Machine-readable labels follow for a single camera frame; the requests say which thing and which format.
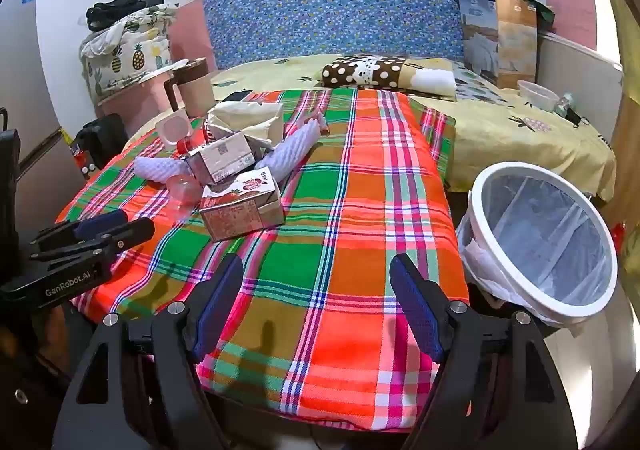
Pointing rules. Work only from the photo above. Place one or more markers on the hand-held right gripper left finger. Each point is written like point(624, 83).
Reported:
point(220, 300)

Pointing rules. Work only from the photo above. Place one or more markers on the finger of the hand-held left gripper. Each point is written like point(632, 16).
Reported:
point(100, 222)
point(135, 230)

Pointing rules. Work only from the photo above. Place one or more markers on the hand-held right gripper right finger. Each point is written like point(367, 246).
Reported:
point(412, 295)

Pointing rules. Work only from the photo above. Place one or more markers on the clear plastic bottle red cap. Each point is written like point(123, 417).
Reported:
point(182, 187)

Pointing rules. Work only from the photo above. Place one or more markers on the red white drink carton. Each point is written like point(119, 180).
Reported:
point(240, 210)

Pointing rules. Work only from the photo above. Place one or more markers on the small printed cardboard box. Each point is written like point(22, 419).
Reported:
point(220, 160)

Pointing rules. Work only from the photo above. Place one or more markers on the red white wrapper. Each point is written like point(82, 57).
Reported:
point(210, 130)

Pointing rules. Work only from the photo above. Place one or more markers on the clear plastic bin liner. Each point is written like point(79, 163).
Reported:
point(545, 240)

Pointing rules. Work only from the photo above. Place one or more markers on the cream paper carton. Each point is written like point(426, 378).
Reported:
point(250, 122)

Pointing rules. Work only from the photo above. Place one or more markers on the white round trash bin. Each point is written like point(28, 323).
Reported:
point(525, 169)

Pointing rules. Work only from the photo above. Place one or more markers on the red snack wrapper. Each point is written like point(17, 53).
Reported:
point(320, 122)

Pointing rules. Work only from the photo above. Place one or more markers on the small red white object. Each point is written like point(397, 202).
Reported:
point(84, 162)

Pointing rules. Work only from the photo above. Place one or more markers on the black backpack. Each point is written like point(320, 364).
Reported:
point(100, 137)

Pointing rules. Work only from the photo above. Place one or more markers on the colourful plaid blanket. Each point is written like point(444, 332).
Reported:
point(340, 230)

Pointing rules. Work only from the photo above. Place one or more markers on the pink round plastic lid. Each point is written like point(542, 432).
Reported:
point(172, 127)

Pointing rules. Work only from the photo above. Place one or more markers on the pink cabinet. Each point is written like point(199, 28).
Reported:
point(135, 105)

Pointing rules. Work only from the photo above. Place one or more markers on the beige tumbler brown lid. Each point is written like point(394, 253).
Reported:
point(195, 90)

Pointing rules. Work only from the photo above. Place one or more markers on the grey wardrobe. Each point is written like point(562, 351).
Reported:
point(30, 80)

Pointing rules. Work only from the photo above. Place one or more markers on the pineapple print storage bag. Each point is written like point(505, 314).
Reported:
point(125, 60)

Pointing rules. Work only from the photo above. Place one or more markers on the black phone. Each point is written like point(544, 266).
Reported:
point(237, 96)

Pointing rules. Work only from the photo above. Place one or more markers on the yellow pineapple print bed sheet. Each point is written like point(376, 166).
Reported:
point(500, 140)

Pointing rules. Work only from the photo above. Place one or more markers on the black bag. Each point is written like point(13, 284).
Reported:
point(125, 7)

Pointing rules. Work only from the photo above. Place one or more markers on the leaf print pillow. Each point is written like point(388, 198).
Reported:
point(472, 80)

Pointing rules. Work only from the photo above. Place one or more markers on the brown polka dot pillow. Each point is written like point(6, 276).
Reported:
point(360, 72)

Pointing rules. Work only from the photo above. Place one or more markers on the white plastic bowl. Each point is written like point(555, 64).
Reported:
point(537, 97)

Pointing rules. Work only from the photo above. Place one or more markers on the black face mask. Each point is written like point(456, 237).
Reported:
point(575, 119)

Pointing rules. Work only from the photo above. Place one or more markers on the wooden board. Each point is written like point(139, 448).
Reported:
point(625, 150)

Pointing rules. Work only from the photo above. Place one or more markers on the printed bedding packaging bag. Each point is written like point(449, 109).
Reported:
point(515, 40)

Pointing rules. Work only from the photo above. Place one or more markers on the white panel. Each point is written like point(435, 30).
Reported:
point(580, 70)

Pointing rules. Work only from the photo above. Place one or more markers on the blue floral headboard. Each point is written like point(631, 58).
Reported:
point(340, 0)

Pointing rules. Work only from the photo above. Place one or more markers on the yellow curtain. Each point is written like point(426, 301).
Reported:
point(622, 20)

